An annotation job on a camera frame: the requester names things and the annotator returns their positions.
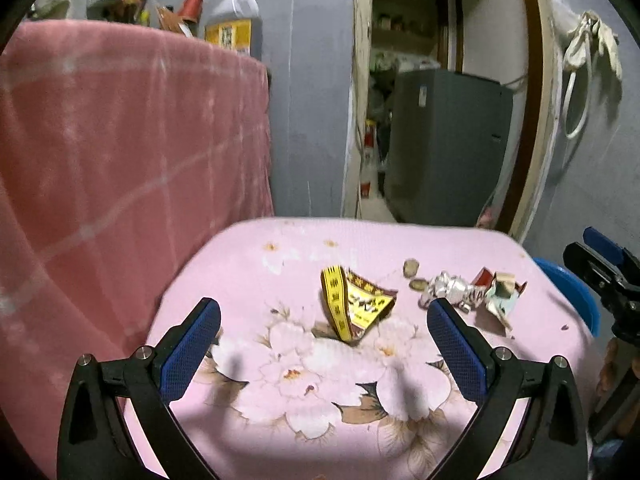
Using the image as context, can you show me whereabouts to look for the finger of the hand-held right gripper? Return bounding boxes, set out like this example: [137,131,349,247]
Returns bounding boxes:
[582,226,640,273]
[562,242,626,306]

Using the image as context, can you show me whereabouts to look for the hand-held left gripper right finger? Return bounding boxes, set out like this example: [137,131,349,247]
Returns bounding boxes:
[426,297,587,480]

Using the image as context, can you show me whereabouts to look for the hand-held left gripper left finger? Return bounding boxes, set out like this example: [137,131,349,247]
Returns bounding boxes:
[56,296,222,480]

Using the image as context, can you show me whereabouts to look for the blue plastic bucket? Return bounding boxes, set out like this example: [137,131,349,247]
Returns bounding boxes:
[532,257,601,337]

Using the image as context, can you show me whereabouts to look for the white foil wrapper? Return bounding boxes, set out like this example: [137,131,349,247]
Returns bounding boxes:
[419,270,483,313]

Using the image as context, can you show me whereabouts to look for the beige wrapper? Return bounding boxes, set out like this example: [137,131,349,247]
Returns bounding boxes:
[482,271,528,331]

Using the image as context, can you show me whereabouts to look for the yellow snack wrapper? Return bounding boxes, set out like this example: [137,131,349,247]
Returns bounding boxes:
[320,265,398,346]

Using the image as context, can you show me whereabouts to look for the person's right hand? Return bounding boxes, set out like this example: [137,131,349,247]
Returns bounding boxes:
[596,338,621,403]

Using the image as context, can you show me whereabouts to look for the pink floral blanket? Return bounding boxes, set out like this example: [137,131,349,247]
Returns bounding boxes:
[122,217,601,480]

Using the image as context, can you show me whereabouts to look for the grey washing machine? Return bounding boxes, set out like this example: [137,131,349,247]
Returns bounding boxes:
[385,67,516,226]

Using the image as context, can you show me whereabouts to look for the white rice bag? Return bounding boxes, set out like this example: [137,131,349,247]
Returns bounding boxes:
[359,120,381,201]

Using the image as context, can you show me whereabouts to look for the cream rubber gloves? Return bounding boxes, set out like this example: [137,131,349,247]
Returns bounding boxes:
[587,10,625,81]

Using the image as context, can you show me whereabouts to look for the salmon plaid cloth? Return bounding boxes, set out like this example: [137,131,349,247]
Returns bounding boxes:
[0,19,275,461]

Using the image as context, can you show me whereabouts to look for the pile of plastic bags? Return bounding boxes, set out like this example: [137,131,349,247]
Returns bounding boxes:
[370,50,401,91]

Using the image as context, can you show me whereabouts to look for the wooden shelf unit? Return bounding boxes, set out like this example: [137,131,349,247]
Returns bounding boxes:
[370,0,451,61]

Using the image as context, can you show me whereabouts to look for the brown sauce packet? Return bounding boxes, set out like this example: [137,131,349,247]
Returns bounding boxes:
[157,5,193,38]

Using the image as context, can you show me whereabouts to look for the large cooking oil jug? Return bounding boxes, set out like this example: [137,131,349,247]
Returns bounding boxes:
[204,0,263,58]

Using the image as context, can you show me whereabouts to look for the wooden door frame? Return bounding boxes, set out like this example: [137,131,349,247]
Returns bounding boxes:
[342,0,563,241]

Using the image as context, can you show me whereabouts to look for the white shower hose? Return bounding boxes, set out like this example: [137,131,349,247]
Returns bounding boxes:
[562,10,601,141]

